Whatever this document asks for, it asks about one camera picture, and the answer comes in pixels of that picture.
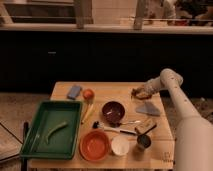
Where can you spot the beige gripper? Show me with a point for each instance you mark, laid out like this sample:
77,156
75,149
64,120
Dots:
145,95

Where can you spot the dark red grape bunch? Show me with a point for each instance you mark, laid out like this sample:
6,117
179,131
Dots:
136,93

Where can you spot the metal cup with black handle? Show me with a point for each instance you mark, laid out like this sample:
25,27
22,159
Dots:
143,140

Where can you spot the green plastic tray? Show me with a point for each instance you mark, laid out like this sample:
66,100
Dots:
63,142

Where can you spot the blue sponge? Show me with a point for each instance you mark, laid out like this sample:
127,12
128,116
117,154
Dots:
74,92

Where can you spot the white small bowl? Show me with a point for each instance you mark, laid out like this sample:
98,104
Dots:
120,145

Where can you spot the light blue cloth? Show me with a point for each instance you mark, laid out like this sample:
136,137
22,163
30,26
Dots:
148,108

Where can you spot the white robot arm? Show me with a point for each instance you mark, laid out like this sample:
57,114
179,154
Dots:
194,135

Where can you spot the brown wooden block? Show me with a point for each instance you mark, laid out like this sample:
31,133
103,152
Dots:
145,126

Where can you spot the metal spoon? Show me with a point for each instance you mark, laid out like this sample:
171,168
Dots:
126,123

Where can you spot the green bean pod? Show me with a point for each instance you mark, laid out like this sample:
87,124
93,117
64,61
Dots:
53,130

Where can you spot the orange fruit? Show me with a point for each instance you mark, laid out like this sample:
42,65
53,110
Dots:
88,94

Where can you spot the orange red bowl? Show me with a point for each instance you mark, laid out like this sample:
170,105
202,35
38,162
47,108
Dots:
94,146

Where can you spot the dark maroon bowl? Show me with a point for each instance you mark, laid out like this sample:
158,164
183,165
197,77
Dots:
113,111

